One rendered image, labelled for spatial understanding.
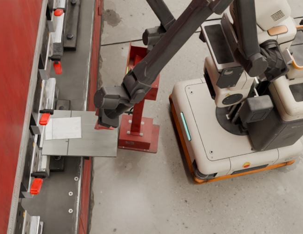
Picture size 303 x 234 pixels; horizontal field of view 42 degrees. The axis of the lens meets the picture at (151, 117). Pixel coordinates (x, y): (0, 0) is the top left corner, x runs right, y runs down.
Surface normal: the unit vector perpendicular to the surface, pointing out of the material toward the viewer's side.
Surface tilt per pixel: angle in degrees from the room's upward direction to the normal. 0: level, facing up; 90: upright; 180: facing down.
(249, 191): 0
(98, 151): 0
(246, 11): 80
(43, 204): 0
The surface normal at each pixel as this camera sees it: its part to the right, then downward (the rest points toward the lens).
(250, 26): 0.44, 0.71
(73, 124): 0.09, -0.45
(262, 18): 0.24, 0.88
